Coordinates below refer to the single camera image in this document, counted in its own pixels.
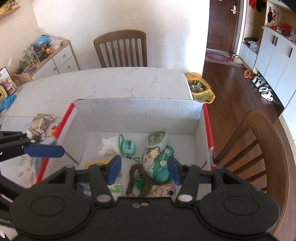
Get cartoon face sticker charm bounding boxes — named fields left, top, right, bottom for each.
left=147, top=183, right=176, bottom=198

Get drinking glass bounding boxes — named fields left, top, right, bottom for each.
left=14, top=80, right=22, bottom=92

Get yellow trash bin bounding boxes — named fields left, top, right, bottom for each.
left=185, top=72, right=215, bottom=104

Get white wooden sideboard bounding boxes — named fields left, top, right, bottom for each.
left=11, top=40, right=80, bottom=84

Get blue cloth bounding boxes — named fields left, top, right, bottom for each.
left=0, top=94, right=16, bottom=112

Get red keychain figure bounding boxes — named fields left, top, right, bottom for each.
left=51, top=124, right=61, bottom=138

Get orange slippers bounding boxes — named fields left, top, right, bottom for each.
left=243, top=70, right=256, bottom=80

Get white plastic bag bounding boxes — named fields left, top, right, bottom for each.
left=98, top=136, right=120, bottom=156

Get wooden dining chair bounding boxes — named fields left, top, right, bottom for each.
left=93, top=30, right=148, bottom=68

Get yellow small box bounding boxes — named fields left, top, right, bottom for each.
left=85, top=159, right=111, bottom=169

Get white cabinet wall unit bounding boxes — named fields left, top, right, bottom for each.
left=239, top=1, right=295, bottom=106

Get blue grey paper packet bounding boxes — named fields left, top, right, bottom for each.
left=79, top=182, right=122, bottom=201

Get white shoes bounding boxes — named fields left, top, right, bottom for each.
left=251, top=75, right=273, bottom=102

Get green tassel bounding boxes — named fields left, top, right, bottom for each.
left=134, top=178, right=146, bottom=191

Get silver foil bag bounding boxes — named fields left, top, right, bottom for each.
left=27, top=113, right=56, bottom=141

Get teal egg-shaped toy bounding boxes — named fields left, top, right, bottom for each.
left=118, top=134, right=136, bottom=156

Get red cardboard shoe box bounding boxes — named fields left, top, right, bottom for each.
left=35, top=97, right=215, bottom=197

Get brown braided cord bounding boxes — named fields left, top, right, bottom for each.
left=125, top=163, right=154, bottom=198

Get near wooden chair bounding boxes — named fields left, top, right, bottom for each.
left=213, top=109, right=290, bottom=235

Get red patterned rug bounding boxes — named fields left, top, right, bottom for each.
left=205, top=49, right=244, bottom=68

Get yellow tissue box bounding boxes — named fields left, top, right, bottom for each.
left=0, top=85, right=8, bottom=103

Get dark wooden door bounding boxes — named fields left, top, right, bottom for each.
left=207, top=0, right=241, bottom=52

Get wall shelf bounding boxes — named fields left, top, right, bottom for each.
left=0, top=0, right=21, bottom=19

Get green white plush doll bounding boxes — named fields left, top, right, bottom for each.
left=141, top=145, right=174, bottom=184

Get red white snack bag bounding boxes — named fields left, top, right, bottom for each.
left=0, top=67, right=17, bottom=95

